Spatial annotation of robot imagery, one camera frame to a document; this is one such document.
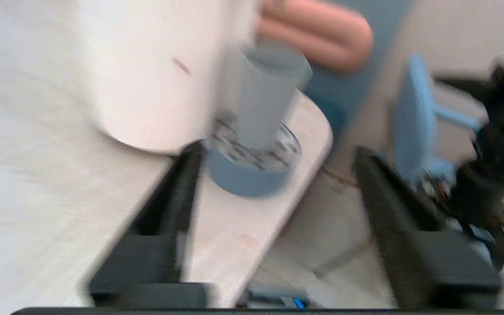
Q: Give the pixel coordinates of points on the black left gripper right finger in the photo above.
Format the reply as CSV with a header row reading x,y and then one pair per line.
x,y
414,249

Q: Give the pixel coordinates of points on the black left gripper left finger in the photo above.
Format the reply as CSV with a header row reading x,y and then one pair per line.
x,y
155,249

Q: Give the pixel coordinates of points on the grey plastic cup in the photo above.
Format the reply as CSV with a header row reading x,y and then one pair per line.
x,y
269,92

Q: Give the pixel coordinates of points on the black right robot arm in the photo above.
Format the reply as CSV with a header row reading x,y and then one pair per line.
x,y
479,197

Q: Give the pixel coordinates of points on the light blue chair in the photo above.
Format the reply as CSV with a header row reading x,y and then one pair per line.
x,y
414,122

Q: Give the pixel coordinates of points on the teal upholstered bench sofa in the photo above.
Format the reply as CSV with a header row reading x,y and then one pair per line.
x,y
357,87

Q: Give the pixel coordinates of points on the large blue-grey drip tray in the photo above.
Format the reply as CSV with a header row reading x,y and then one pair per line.
x,y
247,175

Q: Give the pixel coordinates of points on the pink bolster cushion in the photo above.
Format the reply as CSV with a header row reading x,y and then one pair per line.
x,y
322,35

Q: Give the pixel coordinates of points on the large white tea dispenser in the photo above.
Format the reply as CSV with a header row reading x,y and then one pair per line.
x,y
147,74

